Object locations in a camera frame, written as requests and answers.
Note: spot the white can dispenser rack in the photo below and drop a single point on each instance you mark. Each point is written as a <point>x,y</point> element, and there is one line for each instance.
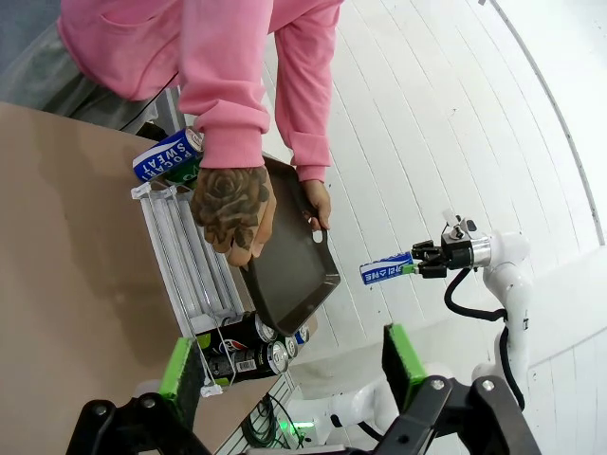
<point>166,237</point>

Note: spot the person's left hand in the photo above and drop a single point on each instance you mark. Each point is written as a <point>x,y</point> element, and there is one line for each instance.
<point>318,201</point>

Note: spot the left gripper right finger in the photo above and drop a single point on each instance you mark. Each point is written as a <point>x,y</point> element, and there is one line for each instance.
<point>441,412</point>

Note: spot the person in pink hoodie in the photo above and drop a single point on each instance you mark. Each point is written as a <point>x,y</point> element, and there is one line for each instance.
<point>123,47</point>

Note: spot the tattooed right hand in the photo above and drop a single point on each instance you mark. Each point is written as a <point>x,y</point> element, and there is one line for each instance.
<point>232,208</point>

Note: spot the black Pepsi can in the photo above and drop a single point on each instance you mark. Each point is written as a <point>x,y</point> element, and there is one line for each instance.
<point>251,362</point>
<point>237,336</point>

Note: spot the black serving tray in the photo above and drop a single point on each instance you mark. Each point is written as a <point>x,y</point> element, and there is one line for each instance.
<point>289,265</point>

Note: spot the person's right forearm pink sleeve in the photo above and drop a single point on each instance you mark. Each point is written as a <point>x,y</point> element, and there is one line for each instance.
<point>223,118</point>

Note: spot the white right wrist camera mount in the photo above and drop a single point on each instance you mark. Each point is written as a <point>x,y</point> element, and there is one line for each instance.
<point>457,223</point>

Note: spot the person's left forearm pink sleeve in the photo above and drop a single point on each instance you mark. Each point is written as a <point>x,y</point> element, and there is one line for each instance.
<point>303,118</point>

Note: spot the green Chilsung cider can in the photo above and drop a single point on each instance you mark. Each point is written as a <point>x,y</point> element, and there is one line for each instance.
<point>290,347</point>
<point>182,175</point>

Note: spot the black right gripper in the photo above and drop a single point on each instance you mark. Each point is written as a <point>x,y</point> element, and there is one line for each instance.
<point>456,253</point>

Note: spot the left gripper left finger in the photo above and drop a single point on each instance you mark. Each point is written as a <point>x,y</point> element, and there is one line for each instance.
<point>142,426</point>

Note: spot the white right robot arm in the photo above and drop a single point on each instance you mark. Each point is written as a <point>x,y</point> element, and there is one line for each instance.
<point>514,284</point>

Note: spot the blue Pocari Sweat can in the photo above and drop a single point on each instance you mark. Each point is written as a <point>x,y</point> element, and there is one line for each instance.
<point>163,158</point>
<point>384,269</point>
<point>302,335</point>

